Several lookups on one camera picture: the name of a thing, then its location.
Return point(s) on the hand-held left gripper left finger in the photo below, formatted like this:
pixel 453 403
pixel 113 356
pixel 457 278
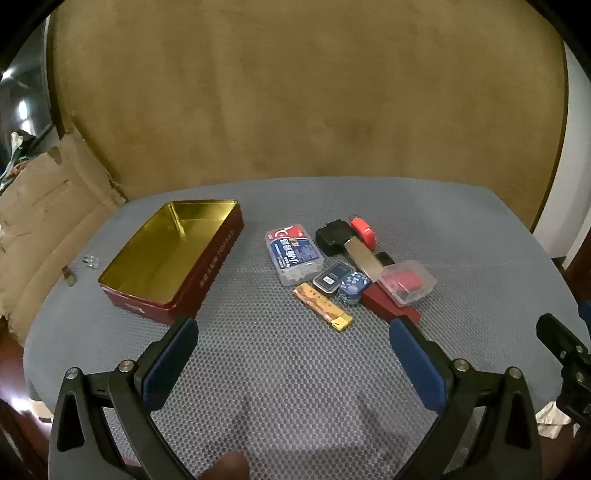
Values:
pixel 166 364

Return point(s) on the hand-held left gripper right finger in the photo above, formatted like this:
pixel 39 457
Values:
pixel 418 364

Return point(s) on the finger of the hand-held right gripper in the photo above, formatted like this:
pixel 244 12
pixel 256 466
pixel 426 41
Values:
pixel 556 334

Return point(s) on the dark red box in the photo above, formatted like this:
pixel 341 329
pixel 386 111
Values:
pixel 385 307

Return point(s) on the clear box red contents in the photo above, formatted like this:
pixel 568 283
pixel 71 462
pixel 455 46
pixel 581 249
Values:
pixel 408 281

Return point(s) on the round blue patterned tin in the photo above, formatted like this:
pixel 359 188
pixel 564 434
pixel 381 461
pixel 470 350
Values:
pixel 353 286

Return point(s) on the black rectangular card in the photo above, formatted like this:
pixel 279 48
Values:
pixel 384 259

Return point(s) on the yellow brown lighter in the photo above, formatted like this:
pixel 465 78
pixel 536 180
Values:
pixel 323 307

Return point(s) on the red tin box gold interior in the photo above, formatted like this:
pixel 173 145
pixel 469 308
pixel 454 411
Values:
pixel 175 251

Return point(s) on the tan metallic rectangular bar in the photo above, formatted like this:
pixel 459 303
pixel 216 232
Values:
pixel 364 259

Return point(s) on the small red plastic tag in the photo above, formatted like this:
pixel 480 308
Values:
pixel 364 232

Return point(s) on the black charger adapter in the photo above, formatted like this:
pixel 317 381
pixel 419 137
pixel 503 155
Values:
pixel 334 236

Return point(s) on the clear box blue red label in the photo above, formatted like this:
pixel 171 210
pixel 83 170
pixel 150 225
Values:
pixel 295 251

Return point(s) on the person's left hand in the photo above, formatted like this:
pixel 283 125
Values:
pixel 226 467

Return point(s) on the crumpled white paper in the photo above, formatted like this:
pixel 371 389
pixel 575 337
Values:
pixel 554 417

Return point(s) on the grey honeycomb mat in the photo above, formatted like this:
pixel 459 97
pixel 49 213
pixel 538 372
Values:
pixel 295 378

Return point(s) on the small clear glass bottle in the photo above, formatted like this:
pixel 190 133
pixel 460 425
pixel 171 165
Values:
pixel 90 261

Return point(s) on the torn brown cardboard sheet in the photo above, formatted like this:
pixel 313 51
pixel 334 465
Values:
pixel 51 221

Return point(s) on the floral patterned cloth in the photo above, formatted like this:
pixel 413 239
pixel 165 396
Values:
pixel 13 154

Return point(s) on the tan suede backrest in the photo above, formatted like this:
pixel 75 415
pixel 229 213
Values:
pixel 304 92

